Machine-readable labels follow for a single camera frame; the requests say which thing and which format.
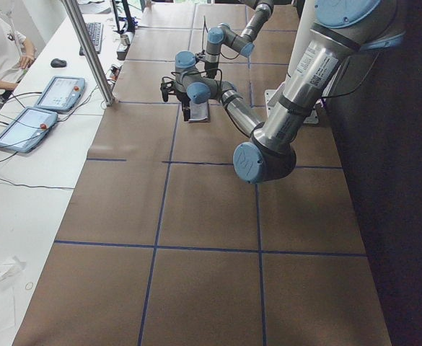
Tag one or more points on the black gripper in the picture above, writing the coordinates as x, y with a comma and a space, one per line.
209, 67
185, 102

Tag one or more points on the pink towel white trim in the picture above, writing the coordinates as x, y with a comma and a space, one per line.
199, 113

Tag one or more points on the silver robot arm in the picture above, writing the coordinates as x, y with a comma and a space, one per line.
242, 44
339, 30

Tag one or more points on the person's right hand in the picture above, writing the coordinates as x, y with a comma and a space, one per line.
25, 61

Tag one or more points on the near orange connector block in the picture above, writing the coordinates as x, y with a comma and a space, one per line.
113, 77

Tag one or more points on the small steel cup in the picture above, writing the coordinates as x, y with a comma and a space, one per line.
124, 39

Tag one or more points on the black keyboard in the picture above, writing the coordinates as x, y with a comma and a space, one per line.
95, 31

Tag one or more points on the far blue teach pendant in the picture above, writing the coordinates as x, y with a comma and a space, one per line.
61, 94

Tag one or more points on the blue teach pendant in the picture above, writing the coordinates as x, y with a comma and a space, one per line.
28, 129
61, 94

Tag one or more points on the black computer mouse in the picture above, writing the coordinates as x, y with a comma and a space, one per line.
58, 63

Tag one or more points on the near blue teach pendant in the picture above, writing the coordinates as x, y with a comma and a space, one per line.
28, 129

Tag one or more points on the person in white shirt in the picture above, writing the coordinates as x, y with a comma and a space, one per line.
13, 45

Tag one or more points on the crumpled white tissue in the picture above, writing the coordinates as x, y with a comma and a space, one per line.
11, 267

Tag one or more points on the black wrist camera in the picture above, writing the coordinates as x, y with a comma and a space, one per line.
167, 88
200, 56

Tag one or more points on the aluminium frame post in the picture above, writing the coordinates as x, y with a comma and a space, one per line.
79, 25

